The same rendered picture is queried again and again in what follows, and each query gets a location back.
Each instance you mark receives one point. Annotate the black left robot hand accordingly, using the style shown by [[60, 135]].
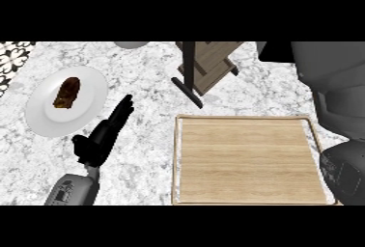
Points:
[[105, 131]]

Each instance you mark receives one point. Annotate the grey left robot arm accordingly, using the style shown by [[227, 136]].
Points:
[[73, 191]]

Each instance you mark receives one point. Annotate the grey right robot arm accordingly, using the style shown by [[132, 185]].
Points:
[[339, 96]]

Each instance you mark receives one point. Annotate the dark brown eggplant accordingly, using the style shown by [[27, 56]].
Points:
[[67, 92]]

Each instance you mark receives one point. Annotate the black and wood tiered basket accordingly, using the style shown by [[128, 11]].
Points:
[[209, 66]]

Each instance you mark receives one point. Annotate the pale wooden tray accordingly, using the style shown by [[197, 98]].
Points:
[[247, 160]]

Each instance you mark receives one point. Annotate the white oval plate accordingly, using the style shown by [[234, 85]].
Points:
[[57, 117]]

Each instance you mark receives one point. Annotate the grey round bowl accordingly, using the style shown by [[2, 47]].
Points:
[[132, 44]]

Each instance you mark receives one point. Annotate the black appliance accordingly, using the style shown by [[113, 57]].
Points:
[[278, 50]]

